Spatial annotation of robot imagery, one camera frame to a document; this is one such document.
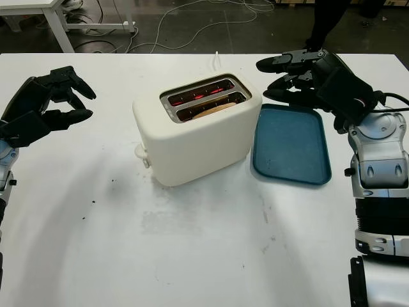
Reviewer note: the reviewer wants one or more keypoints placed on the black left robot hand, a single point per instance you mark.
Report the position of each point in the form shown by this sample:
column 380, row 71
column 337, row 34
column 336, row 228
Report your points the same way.
column 25, row 96

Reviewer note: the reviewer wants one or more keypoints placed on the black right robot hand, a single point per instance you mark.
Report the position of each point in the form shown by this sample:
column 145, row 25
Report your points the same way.
column 326, row 64

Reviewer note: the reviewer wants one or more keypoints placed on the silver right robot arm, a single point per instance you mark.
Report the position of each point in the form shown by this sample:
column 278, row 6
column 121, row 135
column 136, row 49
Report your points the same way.
column 383, row 153

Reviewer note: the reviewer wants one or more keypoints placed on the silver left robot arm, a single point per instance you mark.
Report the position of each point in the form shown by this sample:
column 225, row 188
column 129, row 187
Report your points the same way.
column 4, row 153

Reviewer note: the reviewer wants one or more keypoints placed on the person in beige jacket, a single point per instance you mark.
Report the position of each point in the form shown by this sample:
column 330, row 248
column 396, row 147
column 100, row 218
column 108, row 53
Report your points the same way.
column 326, row 19

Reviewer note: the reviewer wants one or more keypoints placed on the brown toast slice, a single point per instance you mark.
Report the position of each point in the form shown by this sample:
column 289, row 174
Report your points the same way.
column 214, row 110

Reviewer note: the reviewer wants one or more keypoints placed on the cream two-slot toaster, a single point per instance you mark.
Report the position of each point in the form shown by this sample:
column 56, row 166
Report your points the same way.
column 191, row 147

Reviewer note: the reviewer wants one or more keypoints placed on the black stand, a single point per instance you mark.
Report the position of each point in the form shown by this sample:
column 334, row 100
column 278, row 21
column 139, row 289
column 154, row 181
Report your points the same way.
column 370, row 11

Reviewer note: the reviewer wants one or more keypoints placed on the blue plastic tray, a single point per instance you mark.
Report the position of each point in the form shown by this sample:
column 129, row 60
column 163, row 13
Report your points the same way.
column 290, row 147

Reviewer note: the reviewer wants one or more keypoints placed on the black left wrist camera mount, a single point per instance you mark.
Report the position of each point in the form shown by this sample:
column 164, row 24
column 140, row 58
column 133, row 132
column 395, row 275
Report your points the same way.
column 25, row 129

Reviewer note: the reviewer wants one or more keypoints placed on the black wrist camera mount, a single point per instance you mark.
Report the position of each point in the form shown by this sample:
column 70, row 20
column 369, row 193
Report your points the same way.
column 25, row 129
column 346, row 97

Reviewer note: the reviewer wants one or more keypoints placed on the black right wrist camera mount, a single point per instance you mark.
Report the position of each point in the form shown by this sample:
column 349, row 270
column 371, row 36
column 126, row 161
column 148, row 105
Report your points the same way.
column 346, row 97

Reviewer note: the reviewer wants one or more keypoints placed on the white table leg frame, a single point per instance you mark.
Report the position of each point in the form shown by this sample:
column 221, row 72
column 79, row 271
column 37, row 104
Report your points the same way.
column 60, row 35

